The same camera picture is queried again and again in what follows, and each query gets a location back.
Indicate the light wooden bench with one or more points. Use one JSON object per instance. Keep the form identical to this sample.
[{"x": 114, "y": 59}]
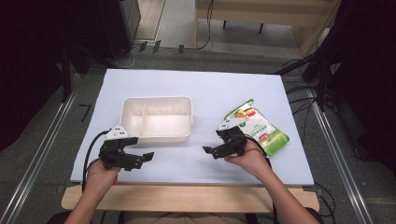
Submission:
[{"x": 258, "y": 12}]

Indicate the white divided plastic box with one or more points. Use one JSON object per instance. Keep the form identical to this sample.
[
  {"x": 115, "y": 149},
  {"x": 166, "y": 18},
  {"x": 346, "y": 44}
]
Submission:
[{"x": 157, "y": 121}]

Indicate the person's right hand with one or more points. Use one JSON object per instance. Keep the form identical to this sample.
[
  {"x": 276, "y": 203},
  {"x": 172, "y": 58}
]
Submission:
[{"x": 252, "y": 160}]

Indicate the black metal stand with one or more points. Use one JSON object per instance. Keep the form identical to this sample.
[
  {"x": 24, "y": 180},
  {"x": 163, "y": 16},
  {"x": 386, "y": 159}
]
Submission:
[{"x": 320, "y": 81}]

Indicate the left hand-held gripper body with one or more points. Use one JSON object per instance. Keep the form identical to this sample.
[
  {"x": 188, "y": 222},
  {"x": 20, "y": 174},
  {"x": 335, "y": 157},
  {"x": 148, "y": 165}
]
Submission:
[{"x": 112, "y": 154}]

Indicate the green and white snack bag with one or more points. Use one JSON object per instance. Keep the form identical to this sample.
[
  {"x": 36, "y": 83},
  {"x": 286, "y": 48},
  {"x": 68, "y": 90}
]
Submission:
[{"x": 264, "y": 132}]

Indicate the person's left hand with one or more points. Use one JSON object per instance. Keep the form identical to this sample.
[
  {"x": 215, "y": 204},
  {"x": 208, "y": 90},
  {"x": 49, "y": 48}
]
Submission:
[{"x": 101, "y": 177}]

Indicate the metal floor rail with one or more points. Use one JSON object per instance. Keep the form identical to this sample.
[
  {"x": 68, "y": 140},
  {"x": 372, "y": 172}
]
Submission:
[
  {"x": 336, "y": 155},
  {"x": 37, "y": 146}
]

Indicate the person's beige trousers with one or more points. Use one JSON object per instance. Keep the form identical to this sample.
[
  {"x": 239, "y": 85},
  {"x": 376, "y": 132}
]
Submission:
[{"x": 186, "y": 218}]

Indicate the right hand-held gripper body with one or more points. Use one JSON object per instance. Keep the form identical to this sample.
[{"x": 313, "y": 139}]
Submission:
[{"x": 235, "y": 140}]

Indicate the white table board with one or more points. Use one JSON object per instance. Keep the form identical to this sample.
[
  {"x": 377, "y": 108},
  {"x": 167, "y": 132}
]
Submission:
[{"x": 193, "y": 87}]

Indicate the light wooden table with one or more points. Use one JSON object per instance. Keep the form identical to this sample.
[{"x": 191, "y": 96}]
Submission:
[{"x": 186, "y": 199}]

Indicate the black curtain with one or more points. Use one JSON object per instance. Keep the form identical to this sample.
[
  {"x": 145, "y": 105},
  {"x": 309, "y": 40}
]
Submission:
[
  {"x": 367, "y": 77},
  {"x": 25, "y": 62}
]

